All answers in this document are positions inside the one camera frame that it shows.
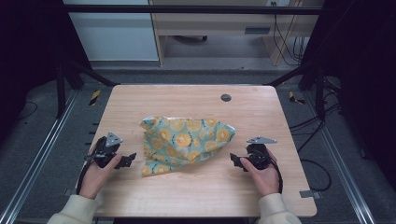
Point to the black curtain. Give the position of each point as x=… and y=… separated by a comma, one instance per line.
x=364, y=62
x=28, y=46

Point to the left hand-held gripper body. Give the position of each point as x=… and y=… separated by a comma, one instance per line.
x=105, y=154

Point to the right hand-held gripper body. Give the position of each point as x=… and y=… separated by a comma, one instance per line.
x=258, y=155

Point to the dark round table grommet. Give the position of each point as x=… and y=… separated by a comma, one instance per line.
x=226, y=97

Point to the silver metal floor rail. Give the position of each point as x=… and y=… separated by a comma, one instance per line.
x=40, y=155
x=342, y=174

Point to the black horizontal bar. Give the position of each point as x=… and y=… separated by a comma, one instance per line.
x=186, y=9

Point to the person's left hand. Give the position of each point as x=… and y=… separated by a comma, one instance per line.
x=93, y=180

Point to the grey tape piece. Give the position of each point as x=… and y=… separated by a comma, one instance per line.
x=309, y=194

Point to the yellow black striped tape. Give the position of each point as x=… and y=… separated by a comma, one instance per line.
x=294, y=99
x=95, y=97

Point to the teal cloth with orange print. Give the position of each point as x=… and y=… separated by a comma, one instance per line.
x=183, y=140

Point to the black metal stand frame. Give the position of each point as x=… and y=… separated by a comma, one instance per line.
x=61, y=90
x=320, y=93

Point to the white cabinet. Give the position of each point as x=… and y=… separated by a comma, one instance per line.
x=115, y=37

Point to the person's right hand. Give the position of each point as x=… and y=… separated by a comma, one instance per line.
x=266, y=180

